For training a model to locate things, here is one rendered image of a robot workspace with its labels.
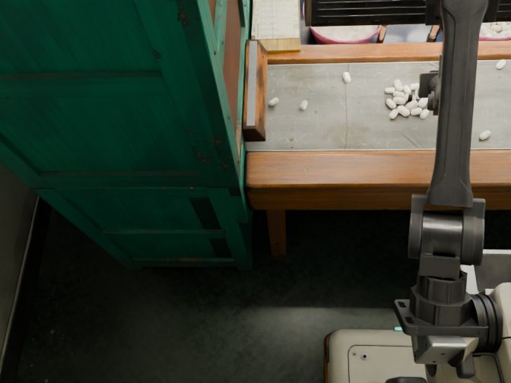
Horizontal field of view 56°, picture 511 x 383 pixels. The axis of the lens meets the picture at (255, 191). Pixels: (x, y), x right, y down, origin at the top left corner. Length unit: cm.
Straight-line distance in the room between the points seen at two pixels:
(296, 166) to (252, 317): 83
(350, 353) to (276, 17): 110
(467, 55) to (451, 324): 39
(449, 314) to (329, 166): 67
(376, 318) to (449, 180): 130
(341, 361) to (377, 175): 66
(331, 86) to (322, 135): 17
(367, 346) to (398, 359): 10
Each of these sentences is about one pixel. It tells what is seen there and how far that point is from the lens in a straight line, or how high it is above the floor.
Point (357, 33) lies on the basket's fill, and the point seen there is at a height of 73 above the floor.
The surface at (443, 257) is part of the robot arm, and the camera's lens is 75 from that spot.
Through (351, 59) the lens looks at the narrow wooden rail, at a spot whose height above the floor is 76.
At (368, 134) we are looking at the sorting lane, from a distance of 142.
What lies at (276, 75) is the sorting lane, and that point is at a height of 74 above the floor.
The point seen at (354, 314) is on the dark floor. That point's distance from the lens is 199.
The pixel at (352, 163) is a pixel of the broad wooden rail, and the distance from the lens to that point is 134.
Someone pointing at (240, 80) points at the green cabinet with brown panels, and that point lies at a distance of 134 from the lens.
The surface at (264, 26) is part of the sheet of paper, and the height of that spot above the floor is 78.
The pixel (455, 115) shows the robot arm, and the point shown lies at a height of 134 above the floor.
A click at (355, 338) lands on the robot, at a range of 170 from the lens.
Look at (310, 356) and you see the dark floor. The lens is 196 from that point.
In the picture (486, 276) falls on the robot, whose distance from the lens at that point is 101.
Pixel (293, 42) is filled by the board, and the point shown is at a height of 78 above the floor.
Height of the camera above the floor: 195
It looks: 66 degrees down
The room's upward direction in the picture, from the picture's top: 9 degrees counter-clockwise
